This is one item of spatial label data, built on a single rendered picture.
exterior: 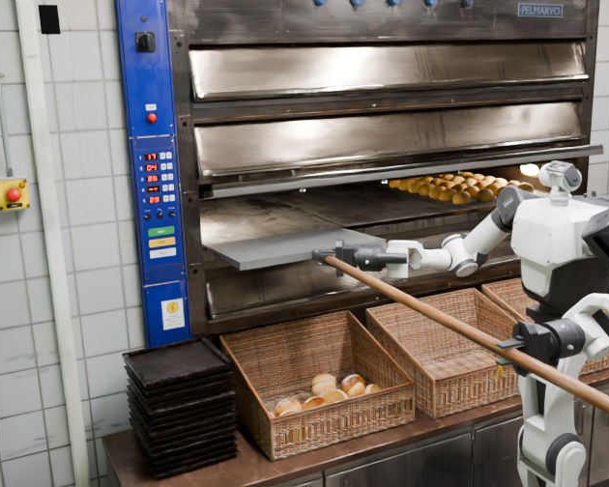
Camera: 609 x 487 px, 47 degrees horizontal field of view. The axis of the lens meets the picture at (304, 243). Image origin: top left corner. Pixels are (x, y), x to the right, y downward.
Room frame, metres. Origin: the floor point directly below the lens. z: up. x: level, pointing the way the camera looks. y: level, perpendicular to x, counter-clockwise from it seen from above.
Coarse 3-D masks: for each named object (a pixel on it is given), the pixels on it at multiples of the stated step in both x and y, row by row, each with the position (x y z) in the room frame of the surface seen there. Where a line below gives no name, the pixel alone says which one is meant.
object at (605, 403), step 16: (352, 272) 2.04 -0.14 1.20; (384, 288) 1.88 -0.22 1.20; (416, 304) 1.74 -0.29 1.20; (448, 320) 1.62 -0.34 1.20; (464, 336) 1.56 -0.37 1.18; (480, 336) 1.51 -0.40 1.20; (496, 352) 1.45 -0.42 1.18; (512, 352) 1.42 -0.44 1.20; (528, 368) 1.36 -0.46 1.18; (544, 368) 1.33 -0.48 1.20; (560, 384) 1.28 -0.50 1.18; (576, 384) 1.26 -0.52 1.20; (592, 400) 1.21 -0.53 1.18; (608, 400) 1.19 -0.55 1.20
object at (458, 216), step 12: (420, 216) 2.88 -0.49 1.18; (432, 216) 2.88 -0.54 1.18; (444, 216) 2.88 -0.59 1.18; (456, 216) 2.91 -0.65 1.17; (468, 216) 2.93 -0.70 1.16; (480, 216) 2.96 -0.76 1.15; (348, 228) 2.71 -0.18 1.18; (360, 228) 2.71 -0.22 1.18; (372, 228) 2.73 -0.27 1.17; (384, 228) 2.75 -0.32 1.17; (396, 228) 2.78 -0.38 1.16; (408, 228) 2.80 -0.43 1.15; (420, 228) 2.83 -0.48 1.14; (204, 252) 2.43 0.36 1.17
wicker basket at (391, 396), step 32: (320, 320) 2.61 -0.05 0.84; (352, 320) 2.62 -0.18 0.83; (224, 352) 2.40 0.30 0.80; (288, 352) 2.52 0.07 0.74; (320, 352) 2.57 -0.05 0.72; (352, 352) 2.63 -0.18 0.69; (384, 352) 2.41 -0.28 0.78; (256, 384) 2.43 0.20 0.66; (288, 384) 2.48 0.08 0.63; (384, 384) 2.41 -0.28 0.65; (256, 416) 2.12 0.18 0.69; (288, 416) 2.04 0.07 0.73; (320, 416) 2.09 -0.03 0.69; (352, 416) 2.15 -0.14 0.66; (384, 416) 2.20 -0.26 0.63; (288, 448) 2.08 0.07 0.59
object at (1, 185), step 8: (0, 176) 2.15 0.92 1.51; (16, 176) 2.14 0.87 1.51; (24, 176) 2.13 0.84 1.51; (0, 184) 2.09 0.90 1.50; (8, 184) 2.10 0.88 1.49; (16, 184) 2.11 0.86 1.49; (0, 192) 2.08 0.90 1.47; (24, 192) 2.11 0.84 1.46; (0, 200) 2.08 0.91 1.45; (8, 200) 2.09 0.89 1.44; (24, 200) 2.11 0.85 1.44; (0, 208) 2.08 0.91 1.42; (8, 208) 2.09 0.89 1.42; (16, 208) 2.10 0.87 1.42; (24, 208) 2.11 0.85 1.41; (32, 208) 2.14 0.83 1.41
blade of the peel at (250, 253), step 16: (240, 240) 2.56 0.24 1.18; (256, 240) 2.55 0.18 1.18; (272, 240) 2.55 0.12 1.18; (288, 240) 2.54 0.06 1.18; (304, 240) 2.53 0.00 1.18; (320, 240) 2.52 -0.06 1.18; (352, 240) 2.51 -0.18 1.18; (368, 240) 2.50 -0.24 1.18; (384, 240) 2.41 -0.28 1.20; (224, 256) 2.31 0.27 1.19; (240, 256) 2.33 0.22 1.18; (256, 256) 2.33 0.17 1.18; (272, 256) 2.32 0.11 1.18; (288, 256) 2.25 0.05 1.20; (304, 256) 2.28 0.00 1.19
